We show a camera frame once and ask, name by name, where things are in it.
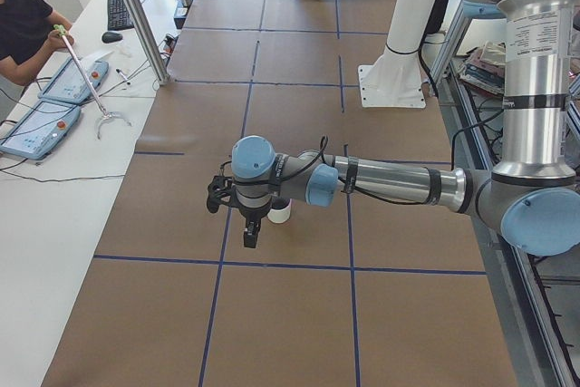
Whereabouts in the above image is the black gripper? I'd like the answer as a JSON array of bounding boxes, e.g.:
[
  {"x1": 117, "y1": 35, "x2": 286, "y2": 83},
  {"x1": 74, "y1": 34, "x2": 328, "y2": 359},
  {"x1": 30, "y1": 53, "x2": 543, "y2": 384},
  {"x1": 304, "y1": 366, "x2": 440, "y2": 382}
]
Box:
[{"x1": 237, "y1": 198, "x2": 271, "y2": 248}]

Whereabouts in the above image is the white ribbed HOME mug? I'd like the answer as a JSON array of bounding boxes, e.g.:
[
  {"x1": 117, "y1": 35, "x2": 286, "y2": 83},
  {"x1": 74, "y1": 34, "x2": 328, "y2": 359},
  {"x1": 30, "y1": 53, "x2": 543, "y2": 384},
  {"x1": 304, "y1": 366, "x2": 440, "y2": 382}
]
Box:
[{"x1": 266, "y1": 197, "x2": 292, "y2": 224}]

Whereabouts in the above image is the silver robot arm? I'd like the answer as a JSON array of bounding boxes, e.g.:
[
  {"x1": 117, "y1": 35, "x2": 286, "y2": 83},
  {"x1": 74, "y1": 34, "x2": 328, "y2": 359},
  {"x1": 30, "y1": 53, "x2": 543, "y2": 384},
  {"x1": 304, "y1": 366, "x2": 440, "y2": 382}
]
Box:
[{"x1": 207, "y1": 0, "x2": 579, "y2": 256}]

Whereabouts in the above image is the brown paper table cover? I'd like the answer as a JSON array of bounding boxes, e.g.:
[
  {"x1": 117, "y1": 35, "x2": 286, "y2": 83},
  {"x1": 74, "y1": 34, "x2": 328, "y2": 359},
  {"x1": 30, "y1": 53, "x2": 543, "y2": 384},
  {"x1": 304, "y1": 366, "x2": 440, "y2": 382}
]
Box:
[{"x1": 43, "y1": 0, "x2": 517, "y2": 386}]

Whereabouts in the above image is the black keyboard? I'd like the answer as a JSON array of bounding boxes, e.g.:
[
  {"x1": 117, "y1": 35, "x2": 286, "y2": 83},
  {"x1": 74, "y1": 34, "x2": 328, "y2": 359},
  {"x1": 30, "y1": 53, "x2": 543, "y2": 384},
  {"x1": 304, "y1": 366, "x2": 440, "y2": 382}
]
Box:
[{"x1": 107, "y1": 0, "x2": 134, "y2": 31}]

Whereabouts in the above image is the white marker pen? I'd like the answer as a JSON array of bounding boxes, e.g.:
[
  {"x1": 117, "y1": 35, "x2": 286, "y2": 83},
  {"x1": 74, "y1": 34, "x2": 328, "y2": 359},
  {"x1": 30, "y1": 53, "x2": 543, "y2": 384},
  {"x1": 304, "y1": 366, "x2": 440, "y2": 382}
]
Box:
[{"x1": 116, "y1": 68, "x2": 131, "y2": 86}]

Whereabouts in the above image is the black computer mouse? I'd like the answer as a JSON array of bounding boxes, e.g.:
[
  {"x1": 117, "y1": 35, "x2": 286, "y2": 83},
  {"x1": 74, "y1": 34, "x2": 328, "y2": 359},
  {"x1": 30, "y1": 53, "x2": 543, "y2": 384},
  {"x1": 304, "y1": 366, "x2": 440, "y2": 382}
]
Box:
[{"x1": 101, "y1": 31, "x2": 123, "y2": 44}]

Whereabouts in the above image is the stack of books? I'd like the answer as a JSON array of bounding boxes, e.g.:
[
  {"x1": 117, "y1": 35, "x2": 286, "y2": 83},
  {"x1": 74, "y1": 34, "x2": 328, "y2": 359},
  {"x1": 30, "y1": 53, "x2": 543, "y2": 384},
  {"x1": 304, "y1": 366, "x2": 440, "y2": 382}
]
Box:
[{"x1": 459, "y1": 42, "x2": 506, "y2": 95}]

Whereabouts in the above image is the near teach pendant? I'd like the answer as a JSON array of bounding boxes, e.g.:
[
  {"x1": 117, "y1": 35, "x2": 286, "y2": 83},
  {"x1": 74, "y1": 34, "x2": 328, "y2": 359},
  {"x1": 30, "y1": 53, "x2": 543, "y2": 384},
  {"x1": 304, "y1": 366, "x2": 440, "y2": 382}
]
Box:
[{"x1": 1, "y1": 100, "x2": 81, "y2": 160}]

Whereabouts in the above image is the teach pendant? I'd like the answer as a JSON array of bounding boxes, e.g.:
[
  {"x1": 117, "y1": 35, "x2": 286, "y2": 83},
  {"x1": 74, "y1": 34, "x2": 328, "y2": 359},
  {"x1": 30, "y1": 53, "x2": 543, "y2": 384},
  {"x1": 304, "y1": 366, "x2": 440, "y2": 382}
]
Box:
[
  {"x1": 1, "y1": 100, "x2": 81, "y2": 160},
  {"x1": 38, "y1": 57, "x2": 109, "y2": 104}
]

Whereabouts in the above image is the far teach pendant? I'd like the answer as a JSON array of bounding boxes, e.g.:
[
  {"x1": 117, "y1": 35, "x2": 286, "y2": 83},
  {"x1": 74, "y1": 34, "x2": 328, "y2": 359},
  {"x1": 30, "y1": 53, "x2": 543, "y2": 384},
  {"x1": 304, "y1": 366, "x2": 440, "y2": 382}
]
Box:
[{"x1": 38, "y1": 57, "x2": 109, "y2": 104}]

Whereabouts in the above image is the person in black t-shirt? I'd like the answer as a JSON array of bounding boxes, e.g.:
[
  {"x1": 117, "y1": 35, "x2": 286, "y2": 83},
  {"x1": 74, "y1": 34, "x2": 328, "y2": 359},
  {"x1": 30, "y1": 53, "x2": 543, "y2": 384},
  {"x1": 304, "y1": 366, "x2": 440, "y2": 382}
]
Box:
[{"x1": 1, "y1": 0, "x2": 73, "y2": 86}]

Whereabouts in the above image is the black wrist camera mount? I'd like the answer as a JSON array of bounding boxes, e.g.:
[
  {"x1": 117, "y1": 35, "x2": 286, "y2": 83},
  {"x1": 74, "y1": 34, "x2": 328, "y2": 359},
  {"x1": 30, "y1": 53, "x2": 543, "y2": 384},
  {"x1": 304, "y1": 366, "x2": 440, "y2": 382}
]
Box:
[{"x1": 206, "y1": 175, "x2": 239, "y2": 214}]

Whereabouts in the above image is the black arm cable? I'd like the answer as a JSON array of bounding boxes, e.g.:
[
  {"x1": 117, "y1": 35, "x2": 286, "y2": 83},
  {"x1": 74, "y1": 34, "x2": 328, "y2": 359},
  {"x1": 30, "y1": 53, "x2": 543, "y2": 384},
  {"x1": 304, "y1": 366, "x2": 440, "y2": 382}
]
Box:
[{"x1": 217, "y1": 122, "x2": 505, "y2": 207}]

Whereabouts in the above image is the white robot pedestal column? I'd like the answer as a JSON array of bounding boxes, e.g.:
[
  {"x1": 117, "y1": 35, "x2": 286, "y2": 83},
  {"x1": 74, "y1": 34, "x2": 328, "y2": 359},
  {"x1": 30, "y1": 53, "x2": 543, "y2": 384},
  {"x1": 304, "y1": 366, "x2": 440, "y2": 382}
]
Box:
[{"x1": 383, "y1": 0, "x2": 435, "y2": 67}]

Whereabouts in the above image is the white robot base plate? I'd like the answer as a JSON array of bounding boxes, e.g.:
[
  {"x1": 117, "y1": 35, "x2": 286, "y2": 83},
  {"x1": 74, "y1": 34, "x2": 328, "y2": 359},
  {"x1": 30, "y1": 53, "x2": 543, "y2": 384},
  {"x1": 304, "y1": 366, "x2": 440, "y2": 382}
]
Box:
[{"x1": 358, "y1": 61, "x2": 426, "y2": 109}]

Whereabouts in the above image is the aluminium frame post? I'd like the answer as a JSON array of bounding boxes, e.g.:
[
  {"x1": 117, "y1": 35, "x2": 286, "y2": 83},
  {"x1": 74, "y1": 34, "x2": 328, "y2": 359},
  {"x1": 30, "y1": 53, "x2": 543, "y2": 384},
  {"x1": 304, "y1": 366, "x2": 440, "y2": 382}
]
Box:
[{"x1": 124, "y1": 0, "x2": 169, "y2": 86}]

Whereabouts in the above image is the green handled reacher grabber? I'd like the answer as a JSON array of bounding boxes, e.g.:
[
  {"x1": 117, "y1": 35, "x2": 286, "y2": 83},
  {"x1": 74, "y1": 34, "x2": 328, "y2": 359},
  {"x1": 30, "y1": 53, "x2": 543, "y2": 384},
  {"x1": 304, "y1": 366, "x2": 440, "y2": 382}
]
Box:
[{"x1": 53, "y1": 24, "x2": 132, "y2": 140}]

